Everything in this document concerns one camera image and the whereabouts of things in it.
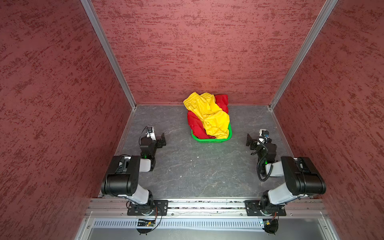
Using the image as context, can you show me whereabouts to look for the green plastic basket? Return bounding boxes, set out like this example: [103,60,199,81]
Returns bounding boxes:
[191,124,233,143]

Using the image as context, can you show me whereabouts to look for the yellow shorts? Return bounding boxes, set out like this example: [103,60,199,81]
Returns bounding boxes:
[183,92,231,140]

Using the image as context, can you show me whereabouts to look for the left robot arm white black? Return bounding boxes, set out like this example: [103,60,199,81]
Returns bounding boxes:
[101,133,168,216]

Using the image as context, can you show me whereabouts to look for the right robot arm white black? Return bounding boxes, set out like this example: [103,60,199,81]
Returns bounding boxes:
[244,130,326,217]

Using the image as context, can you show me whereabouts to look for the red shorts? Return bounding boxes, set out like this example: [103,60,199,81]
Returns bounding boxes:
[187,94,229,140]

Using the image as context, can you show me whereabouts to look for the white perforated vent strip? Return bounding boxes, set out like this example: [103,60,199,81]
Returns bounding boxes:
[92,218,264,231]

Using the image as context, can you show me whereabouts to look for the left corner aluminium profile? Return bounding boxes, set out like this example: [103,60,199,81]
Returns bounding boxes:
[81,0,137,110]

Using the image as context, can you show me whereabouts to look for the corner aluminium profile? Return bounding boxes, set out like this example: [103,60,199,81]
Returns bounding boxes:
[269,0,338,111]
[81,0,137,110]

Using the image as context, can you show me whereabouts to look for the right corner aluminium profile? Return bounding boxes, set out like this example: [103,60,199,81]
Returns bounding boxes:
[269,0,338,111]

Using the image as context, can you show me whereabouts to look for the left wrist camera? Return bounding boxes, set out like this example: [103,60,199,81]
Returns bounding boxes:
[146,127,157,141]

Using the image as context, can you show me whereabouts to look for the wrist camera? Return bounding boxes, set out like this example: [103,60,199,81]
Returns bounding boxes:
[146,127,157,141]
[260,129,270,138]

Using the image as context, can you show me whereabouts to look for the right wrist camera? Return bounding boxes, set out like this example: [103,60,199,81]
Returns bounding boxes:
[260,129,270,138]

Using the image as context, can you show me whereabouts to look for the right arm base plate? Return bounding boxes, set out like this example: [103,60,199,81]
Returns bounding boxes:
[244,200,287,217]

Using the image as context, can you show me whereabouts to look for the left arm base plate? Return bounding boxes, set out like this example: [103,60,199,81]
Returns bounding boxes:
[127,200,169,217]

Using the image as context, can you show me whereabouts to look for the right circuit board with wires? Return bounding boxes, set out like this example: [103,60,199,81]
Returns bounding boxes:
[264,219,279,235]

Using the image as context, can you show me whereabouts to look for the circuit board with wires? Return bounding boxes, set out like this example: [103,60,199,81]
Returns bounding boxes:
[136,219,157,235]
[264,219,279,235]

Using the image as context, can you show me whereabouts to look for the left circuit board with wires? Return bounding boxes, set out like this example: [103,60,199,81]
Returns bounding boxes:
[136,219,157,235]

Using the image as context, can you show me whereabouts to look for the aluminium mounting rail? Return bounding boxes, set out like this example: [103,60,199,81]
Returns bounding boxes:
[85,197,330,219]

